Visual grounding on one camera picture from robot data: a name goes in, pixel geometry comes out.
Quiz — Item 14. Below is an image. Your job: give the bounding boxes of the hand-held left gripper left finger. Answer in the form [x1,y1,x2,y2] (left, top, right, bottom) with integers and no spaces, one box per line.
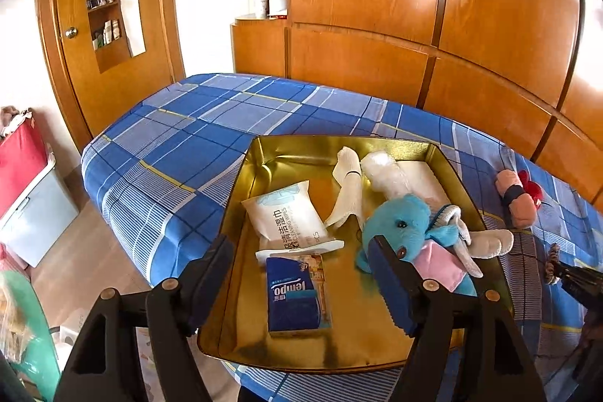
[59,234,235,402]

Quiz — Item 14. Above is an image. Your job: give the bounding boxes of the blue plush elephant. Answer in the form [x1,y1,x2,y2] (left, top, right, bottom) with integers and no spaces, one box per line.
[354,193,515,297]

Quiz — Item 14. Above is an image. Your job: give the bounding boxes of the white sock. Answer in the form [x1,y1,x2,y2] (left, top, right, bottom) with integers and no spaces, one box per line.
[323,147,366,229]

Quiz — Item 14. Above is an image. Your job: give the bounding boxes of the bed with blue plaid sheet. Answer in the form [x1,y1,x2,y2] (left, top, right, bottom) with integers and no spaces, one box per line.
[81,73,603,402]

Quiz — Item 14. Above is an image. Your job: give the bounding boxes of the white towel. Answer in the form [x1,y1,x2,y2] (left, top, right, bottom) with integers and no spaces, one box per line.
[400,161,450,207]

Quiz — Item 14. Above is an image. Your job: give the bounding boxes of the leopard print scrunchie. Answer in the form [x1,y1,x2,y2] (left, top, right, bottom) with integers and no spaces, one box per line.
[545,243,562,286]

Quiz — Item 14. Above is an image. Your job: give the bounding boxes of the clear bubble wrap bundle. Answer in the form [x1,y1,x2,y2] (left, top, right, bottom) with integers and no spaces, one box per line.
[360,151,415,201]

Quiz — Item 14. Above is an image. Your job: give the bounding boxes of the red plush toy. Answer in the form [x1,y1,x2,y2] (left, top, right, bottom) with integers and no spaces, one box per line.
[516,170,543,201]

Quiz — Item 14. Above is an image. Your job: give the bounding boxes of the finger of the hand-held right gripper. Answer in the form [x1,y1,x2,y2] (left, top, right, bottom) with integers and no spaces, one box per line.
[548,261,603,307]

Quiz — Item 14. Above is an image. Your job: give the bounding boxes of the green plastic bag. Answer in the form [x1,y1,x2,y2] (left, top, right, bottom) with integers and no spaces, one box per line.
[0,270,62,402]

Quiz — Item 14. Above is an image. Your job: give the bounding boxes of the white wet wipes pack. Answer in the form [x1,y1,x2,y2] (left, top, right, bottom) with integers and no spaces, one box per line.
[241,180,344,262]

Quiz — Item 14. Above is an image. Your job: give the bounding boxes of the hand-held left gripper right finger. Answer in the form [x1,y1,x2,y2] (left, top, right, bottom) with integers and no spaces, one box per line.
[367,235,547,402]

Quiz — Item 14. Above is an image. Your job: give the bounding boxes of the wooden door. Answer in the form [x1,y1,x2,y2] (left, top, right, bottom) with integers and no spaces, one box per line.
[35,0,187,139]

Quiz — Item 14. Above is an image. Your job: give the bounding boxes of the gold metal tray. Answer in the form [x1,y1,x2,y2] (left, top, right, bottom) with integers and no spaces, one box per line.
[197,135,515,375]

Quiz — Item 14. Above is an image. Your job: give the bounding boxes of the red and white storage box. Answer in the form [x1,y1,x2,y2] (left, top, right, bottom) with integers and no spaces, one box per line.
[0,157,81,268]

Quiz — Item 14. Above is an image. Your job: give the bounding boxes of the blue tissue pack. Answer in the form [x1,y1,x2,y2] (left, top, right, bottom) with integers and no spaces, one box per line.
[265,254,333,333]

